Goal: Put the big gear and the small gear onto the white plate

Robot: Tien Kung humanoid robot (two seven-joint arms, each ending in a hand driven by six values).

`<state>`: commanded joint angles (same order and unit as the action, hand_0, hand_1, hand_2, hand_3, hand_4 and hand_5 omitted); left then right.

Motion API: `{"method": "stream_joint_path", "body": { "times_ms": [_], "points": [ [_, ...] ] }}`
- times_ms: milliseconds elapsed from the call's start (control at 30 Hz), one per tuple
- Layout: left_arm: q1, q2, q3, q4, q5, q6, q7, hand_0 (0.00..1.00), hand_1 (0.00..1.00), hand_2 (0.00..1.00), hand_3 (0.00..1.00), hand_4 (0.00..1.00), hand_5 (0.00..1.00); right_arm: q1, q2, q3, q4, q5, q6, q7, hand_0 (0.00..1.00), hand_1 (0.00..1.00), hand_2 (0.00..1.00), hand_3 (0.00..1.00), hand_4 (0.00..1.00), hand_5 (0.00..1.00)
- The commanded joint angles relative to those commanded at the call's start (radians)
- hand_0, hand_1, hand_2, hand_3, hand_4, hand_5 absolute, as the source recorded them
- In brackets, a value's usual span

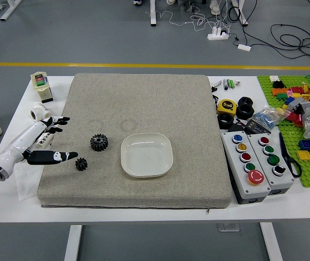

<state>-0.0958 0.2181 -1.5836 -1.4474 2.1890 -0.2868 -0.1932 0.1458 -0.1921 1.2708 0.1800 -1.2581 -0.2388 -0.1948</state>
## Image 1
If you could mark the white square dish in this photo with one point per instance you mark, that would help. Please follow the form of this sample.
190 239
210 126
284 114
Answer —
146 156

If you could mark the grey four-button control box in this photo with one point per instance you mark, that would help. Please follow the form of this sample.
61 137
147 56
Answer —
285 179

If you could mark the black building brick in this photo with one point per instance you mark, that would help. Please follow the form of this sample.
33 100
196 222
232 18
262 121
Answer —
278 84

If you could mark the clear bag of blue parts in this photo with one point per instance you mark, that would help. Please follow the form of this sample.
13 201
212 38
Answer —
266 117

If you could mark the grey-brown cushion mat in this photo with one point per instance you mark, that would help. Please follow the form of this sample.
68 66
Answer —
144 103

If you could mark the white building brick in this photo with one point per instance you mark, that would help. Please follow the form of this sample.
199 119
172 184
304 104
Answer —
274 78

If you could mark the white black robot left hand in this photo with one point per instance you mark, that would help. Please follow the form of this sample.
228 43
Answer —
16 152

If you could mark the grey five-button control box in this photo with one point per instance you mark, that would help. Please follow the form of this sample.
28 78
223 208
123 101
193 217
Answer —
245 179

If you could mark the cream switch box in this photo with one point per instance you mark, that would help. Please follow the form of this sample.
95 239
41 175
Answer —
39 81

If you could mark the thin white paper sheet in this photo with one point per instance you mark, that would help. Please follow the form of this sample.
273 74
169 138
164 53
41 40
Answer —
25 185

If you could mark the white power strip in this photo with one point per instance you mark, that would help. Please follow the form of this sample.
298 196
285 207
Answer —
217 35

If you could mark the large red building brick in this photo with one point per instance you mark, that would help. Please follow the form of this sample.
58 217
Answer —
293 118

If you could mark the blue square building brick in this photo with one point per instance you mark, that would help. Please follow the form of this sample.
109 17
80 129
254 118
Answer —
306 145

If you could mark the small black gear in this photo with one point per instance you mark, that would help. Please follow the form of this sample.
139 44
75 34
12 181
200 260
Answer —
81 164

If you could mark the black display module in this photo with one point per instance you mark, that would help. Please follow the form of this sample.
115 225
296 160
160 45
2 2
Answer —
258 127

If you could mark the yellow tape measure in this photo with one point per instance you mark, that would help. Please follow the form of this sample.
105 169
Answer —
226 106

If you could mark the black rubber tyre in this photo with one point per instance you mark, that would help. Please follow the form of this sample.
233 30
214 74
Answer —
225 121
245 112
245 100

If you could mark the large black gear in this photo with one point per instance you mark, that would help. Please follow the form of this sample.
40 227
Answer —
99 142

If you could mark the grey table bracket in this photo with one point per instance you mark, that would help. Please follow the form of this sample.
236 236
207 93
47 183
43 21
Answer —
228 227

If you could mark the white table leg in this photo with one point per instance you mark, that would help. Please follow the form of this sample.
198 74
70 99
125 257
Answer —
271 242
72 242

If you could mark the orange-red building brick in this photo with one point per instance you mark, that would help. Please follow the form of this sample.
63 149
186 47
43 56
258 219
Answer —
279 91

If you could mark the white power adapter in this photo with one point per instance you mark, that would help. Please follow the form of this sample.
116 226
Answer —
244 47

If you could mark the black scissors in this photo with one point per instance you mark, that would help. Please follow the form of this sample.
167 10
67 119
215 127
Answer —
286 155

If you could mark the white pipe tee fitting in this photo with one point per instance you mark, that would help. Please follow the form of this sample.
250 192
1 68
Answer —
38 112

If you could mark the green battery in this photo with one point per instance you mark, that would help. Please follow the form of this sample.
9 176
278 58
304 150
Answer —
233 84
229 83

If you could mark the silver black clip tool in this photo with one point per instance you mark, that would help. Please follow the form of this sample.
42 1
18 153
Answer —
216 85

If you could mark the green building baseplate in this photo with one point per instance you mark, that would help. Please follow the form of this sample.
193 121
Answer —
287 136

